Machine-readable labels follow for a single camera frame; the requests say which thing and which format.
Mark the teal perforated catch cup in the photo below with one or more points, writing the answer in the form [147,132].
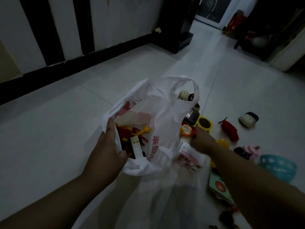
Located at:
[278,166]

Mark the black cabinet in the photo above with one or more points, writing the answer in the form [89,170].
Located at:
[176,26]

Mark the yellow stretchy figure toy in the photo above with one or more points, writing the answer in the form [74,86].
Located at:
[143,131]

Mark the yellow gourd toy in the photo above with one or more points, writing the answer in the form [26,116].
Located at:
[224,143]

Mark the red box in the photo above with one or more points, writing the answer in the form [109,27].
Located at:
[234,23]

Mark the white plastic bag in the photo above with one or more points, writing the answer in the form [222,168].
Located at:
[164,109]

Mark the cream clog shoe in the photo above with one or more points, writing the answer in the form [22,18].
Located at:
[184,95]
[247,120]

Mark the person's left hand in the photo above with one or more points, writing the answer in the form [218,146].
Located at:
[104,162]

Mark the black yellow device toy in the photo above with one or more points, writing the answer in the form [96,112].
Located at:
[191,116]

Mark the yellow music player toy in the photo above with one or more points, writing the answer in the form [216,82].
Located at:
[205,122]

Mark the dark glass door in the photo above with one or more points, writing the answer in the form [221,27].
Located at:
[214,9]

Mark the pink cupcake toy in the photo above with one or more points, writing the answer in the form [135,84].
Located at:
[253,150]

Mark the dark wooden table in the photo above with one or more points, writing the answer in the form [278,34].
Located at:
[274,26]

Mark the person's left forearm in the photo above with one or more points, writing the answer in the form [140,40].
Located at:
[52,207]

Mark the person's right hand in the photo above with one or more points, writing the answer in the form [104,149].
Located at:
[203,143]

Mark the red plush toy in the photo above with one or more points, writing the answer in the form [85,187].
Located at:
[230,131]

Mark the person's right forearm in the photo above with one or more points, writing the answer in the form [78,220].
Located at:
[257,193]

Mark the small white wall plug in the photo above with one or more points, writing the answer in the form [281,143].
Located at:
[158,30]

